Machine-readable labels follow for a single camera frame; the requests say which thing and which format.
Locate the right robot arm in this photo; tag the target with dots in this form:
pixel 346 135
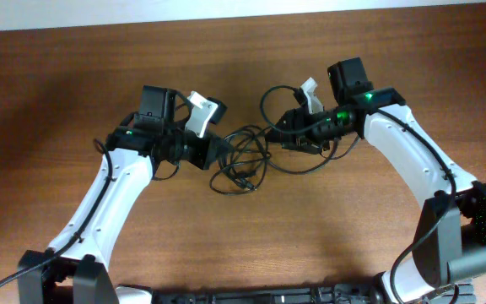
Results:
pixel 449 244

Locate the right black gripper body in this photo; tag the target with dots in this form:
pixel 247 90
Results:
pixel 319 138

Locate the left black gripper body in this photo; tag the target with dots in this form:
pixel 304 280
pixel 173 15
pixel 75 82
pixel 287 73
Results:
pixel 186 145

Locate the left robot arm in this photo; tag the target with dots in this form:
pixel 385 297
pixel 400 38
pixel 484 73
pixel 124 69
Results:
pixel 167 126

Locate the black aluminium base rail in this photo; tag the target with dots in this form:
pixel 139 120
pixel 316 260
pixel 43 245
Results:
pixel 268 295

